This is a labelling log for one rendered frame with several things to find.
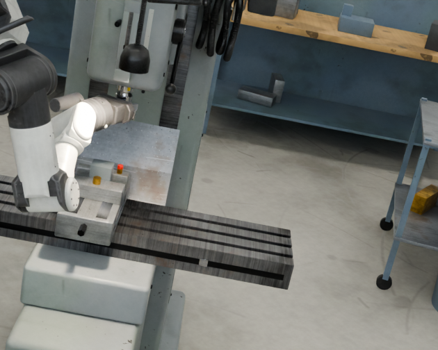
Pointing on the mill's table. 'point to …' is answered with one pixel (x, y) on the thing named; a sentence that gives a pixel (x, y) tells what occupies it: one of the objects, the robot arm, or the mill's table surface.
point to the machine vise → (93, 214)
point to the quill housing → (156, 16)
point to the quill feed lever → (176, 51)
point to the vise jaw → (100, 194)
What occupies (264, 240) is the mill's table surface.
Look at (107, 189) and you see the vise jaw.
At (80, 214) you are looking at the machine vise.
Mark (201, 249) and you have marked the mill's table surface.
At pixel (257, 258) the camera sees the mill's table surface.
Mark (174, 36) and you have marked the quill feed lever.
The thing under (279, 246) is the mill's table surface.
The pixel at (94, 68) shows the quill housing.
